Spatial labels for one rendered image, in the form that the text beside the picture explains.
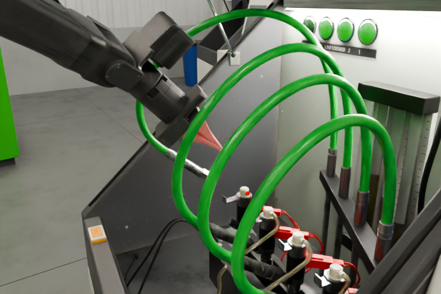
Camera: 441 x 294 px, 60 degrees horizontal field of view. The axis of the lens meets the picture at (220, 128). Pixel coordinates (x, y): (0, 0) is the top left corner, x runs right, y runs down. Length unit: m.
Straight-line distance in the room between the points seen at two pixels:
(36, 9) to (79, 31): 0.05
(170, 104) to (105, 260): 0.38
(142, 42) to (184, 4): 7.23
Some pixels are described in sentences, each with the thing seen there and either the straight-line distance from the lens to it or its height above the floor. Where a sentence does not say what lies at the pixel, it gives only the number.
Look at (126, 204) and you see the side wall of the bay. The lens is 0.99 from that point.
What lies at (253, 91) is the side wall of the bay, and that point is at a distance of 1.02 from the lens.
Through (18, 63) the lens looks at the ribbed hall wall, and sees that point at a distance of 7.01.
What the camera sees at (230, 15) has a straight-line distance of 0.69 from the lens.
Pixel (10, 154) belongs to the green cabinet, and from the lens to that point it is 3.98.
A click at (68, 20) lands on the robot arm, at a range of 0.47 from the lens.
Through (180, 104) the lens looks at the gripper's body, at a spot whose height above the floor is 1.29.
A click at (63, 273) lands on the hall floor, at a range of 2.44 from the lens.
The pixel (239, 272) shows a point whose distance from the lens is 0.43.
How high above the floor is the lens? 1.44
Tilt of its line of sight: 18 degrees down
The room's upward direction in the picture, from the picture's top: straight up
